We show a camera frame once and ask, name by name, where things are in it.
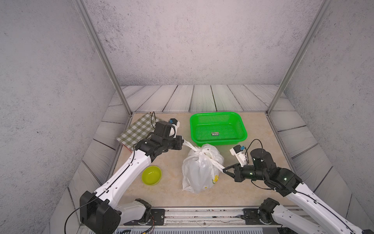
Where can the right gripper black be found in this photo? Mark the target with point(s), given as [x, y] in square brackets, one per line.
[237, 175]

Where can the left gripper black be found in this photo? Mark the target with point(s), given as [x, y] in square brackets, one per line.
[178, 142]

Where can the white plastic bag lemon print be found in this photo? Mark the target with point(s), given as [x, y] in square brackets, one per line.
[201, 168]

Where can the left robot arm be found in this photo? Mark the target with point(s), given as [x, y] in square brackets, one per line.
[100, 211]

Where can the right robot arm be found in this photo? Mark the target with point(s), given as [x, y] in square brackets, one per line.
[259, 165]

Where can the green checkered cloth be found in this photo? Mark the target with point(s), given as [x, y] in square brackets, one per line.
[137, 131]

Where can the lime green bowl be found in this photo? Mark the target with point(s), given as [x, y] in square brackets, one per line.
[151, 175]

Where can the green plastic basket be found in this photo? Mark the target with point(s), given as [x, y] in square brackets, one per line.
[219, 128]

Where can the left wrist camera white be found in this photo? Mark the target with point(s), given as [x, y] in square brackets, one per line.
[174, 127]

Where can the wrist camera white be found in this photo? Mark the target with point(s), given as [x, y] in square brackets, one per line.
[174, 127]
[238, 152]

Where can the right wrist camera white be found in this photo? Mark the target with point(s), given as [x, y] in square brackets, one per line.
[238, 152]

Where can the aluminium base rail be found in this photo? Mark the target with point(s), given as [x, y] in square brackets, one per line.
[201, 220]

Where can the right metal frame post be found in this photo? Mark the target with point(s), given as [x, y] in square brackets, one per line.
[312, 31]

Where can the metal frame post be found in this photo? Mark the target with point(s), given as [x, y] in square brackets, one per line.
[312, 31]
[81, 8]

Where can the left metal frame post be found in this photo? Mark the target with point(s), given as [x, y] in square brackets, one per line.
[81, 8]

